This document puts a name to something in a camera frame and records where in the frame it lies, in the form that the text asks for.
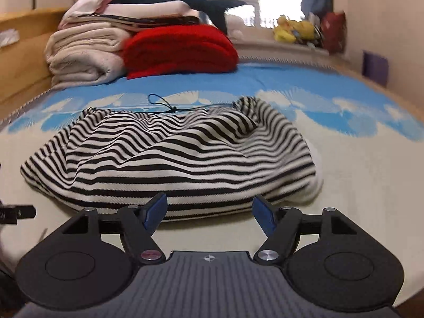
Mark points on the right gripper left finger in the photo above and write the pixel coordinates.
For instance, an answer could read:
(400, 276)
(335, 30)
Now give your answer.
(138, 224)

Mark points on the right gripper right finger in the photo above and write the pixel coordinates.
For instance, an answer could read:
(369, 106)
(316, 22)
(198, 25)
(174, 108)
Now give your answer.
(280, 225)

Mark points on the striped black white hooded top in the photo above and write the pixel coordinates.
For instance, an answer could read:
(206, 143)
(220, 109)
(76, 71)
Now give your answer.
(207, 161)

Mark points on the wooden headboard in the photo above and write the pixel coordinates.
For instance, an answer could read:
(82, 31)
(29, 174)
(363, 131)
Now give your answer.
(24, 72)

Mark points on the red folded blanket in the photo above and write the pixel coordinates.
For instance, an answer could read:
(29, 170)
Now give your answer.
(165, 50)

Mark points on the folded cream quilt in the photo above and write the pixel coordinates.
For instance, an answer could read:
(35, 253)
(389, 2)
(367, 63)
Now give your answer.
(89, 54)

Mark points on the purple box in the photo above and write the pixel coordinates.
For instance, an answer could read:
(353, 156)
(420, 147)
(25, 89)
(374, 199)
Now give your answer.
(375, 68)

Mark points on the yellow plush toys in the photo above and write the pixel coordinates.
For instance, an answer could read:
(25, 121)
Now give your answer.
(291, 31)

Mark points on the dark red plush toy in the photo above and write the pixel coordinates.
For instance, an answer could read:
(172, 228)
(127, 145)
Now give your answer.
(333, 29)

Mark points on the folded white blanket stack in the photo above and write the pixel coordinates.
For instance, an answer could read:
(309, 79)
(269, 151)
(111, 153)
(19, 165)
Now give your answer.
(138, 11)

